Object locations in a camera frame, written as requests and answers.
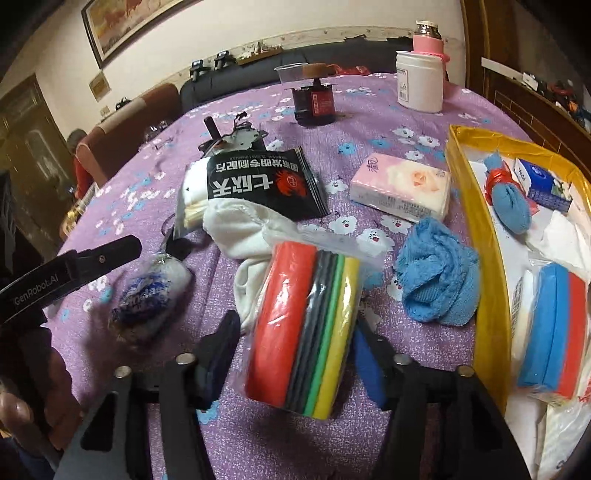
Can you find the purple floral tablecloth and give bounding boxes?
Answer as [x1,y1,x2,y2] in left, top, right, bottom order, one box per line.
[44,69,541,480]

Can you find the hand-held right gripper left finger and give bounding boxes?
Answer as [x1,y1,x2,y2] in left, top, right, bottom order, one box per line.
[53,310,243,480]

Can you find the white towel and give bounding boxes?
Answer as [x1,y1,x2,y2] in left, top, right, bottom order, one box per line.
[203,200,296,335]

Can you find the multicolour sponge pack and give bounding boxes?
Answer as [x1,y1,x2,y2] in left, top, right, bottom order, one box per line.
[245,233,386,421]

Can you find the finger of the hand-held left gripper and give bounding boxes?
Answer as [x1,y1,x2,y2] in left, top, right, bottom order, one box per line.
[65,234,143,289]

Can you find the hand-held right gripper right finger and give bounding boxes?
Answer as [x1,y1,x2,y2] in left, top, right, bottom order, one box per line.
[353,318,532,480]

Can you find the blue cloth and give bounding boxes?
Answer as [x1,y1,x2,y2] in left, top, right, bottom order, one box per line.
[393,217,481,328]

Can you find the black printed packet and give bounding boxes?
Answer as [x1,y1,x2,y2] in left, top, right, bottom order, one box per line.
[173,147,329,241]

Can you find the green patterned tissue pack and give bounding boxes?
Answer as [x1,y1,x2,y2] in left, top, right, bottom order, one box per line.
[551,178,576,205]

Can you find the person's left hand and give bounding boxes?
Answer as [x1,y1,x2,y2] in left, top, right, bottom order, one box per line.
[0,339,84,457]

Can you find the pink tissue pack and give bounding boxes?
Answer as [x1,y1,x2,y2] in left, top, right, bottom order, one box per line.
[348,152,452,223]

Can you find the blue red sponge pack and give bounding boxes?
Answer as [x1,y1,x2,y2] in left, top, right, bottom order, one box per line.
[510,261,590,407]

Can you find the blue tissue pack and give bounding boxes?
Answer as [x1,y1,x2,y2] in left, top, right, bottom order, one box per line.
[513,158,573,213]

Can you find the wooden cabinet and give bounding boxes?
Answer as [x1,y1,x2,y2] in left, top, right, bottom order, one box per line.
[459,0,591,158]

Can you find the wooden tray with figurines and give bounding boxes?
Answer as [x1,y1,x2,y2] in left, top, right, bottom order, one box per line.
[238,46,282,65]

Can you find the pink thermos bottle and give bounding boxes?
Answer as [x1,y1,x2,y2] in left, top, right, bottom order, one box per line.
[412,20,451,83]

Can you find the blue sock bundle red band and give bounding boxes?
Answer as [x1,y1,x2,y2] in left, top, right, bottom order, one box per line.
[482,153,533,235]

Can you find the brown chair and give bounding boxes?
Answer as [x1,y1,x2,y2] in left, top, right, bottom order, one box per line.
[76,83,182,190]

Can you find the counter clutter pile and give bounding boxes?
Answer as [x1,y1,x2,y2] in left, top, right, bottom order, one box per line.
[522,69,591,125]

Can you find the wooden door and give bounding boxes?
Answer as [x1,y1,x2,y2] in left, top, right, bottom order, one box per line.
[0,74,77,241]

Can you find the small gold wall frame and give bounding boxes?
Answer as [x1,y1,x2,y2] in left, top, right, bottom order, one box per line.
[88,71,112,103]

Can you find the framed wall painting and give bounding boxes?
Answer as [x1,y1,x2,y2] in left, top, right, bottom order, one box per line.
[81,0,204,70]

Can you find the clear plastic cup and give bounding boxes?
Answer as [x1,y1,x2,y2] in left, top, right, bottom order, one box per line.
[274,62,309,86]

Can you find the clear glass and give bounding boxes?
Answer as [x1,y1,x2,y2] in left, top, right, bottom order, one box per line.
[145,121,172,145]

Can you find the blue white pack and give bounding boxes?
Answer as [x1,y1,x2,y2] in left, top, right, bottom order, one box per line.
[110,256,192,344]

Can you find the black sofa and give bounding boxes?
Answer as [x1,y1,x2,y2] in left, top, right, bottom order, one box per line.
[179,34,416,114]

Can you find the metal motor device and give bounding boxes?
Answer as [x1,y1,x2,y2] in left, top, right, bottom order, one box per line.
[198,111,269,155]

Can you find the yellow cardboard box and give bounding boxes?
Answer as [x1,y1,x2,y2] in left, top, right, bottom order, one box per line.
[444,124,591,480]

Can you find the white plastic bag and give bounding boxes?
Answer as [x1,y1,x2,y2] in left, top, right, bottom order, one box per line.
[526,210,591,480]

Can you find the dark bottle red label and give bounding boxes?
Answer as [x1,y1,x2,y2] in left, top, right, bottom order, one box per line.
[290,64,337,126]

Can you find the white plastic jar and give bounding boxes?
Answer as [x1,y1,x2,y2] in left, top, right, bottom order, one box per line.
[396,50,445,113]

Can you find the white flat box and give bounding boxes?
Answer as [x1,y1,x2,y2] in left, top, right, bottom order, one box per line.
[480,56,539,90]

